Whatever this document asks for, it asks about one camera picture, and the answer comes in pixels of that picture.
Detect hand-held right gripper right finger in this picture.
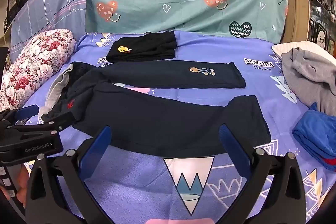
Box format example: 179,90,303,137
219,123,307,224

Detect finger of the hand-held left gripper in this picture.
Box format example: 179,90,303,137
0,111,76,141
0,105,40,123

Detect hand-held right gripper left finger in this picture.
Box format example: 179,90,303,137
25,126,124,224

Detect dark navy pants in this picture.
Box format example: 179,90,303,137
41,61,271,159

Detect black folded pants smiley print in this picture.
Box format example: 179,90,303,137
106,30,177,63

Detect person's left hand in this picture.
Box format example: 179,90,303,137
0,168,30,210

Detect red floral pillow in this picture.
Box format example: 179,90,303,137
0,29,77,111

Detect purple printed bedsheet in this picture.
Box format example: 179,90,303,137
0,30,336,224

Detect blue garment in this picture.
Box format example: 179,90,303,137
292,103,336,171

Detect grey garment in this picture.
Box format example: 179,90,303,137
282,47,336,117

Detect lilac plaid pillow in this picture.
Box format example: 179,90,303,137
10,0,91,56

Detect grey and white clothes pile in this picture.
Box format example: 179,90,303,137
272,41,336,59

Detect dark display cabinet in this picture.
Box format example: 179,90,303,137
302,0,336,56

